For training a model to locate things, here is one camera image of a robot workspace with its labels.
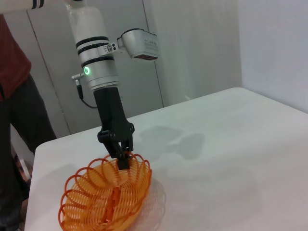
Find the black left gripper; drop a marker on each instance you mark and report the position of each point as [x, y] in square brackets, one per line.
[109, 113]

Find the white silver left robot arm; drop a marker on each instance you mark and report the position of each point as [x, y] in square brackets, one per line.
[89, 24]

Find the grey cabinet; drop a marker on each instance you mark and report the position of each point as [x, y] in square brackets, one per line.
[55, 48]

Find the person in red shirt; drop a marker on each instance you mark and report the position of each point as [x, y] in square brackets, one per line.
[12, 60]

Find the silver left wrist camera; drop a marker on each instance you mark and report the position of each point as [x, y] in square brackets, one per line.
[139, 43]

